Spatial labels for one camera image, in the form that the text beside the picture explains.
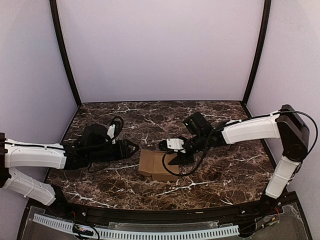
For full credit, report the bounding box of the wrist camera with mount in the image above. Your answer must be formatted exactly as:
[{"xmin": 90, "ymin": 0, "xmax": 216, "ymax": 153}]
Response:
[
  {"xmin": 107, "ymin": 123, "xmax": 120, "ymax": 145},
  {"xmin": 158, "ymin": 138, "xmax": 186, "ymax": 153}
]

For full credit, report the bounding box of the left small circuit board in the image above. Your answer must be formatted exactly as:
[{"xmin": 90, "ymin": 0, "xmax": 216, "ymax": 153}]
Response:
[{"xmin": 72, "ymin": 224, "xmax": 94, "ymax": 240}]

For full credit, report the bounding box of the black front table rail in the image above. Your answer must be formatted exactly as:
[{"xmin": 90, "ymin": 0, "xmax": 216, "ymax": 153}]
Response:
[{"xmin": 29, "ymin": 192, "xmax": 298, "ymax": 228}]

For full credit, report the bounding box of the brown cardboard box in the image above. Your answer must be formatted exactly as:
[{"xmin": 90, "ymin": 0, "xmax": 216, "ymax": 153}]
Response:
[{"xmin": 138, "ymin": 149, "xmax": 179, "ymax": 182}]

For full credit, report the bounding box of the white slotted cable duct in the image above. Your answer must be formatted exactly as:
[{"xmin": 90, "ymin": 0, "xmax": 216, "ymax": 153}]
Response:
[{"xmin": 32, "ymin": 213, "xmax": 240, "ymax": 240}]

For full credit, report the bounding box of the right small circuit board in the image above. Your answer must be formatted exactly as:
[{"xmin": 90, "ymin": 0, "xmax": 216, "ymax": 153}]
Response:
[{"xmin": 260, "ymin": 215, "xmax": 280, "ymax": 228}]

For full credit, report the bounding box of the right black frame post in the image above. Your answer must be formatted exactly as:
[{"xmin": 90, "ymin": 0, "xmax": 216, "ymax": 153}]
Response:
[{"xmin": 242, "ymin": 0, "xmax": 272, "ymax": 104}]

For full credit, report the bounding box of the left black frame post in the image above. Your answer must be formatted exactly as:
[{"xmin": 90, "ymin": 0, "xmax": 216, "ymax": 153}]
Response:
[{"xmin": 49, "ymin": 0, "xmax": 82, "ymax": 108}]

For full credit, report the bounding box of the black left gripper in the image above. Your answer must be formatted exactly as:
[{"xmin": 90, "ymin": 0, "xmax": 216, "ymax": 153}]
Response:
[{"xmin": 86, "ymin": 139, "xmax": 139, "ymax": 164}]

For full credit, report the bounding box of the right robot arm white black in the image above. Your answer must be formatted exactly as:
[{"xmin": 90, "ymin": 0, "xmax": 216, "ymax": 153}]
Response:
[{"xmin": 158, "ymin": 104, "xmax": 319, "ymax": 217}]

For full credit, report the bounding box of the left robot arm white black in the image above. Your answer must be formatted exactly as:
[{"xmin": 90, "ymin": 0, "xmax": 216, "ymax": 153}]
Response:
[{"xmin": 0, "ymin": 120, "xmax": 139, "ymax": 218}]

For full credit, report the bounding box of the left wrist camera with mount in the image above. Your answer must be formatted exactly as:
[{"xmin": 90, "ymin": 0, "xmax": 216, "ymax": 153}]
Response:
[{"xmin": 107, "ymin": 123, "xmax": 120, "ymax": 145}]

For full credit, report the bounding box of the black frame post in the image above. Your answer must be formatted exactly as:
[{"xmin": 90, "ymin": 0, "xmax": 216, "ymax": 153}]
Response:
[
  {"xmin": 49, "ymin": 0, "xmax": 82, "ymax": 108},
  {"xmin": 242, "ymin": 0, "xmax": 272, "ymax": 104}
]

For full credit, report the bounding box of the small circuit board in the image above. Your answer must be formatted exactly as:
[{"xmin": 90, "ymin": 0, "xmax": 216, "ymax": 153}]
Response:
[
  {"xmin": 260, "ymin": 215, "xmax": 280, "ymax": 228},
  {"xmin": 72, "ymin": 224, "xmax": 94, "ymax": 240}
]

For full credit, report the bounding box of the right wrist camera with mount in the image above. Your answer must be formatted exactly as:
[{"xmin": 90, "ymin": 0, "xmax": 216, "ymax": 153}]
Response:
[{"xmin": 158, "ymin": 138, "xmax": 186, "ymax": 153}]

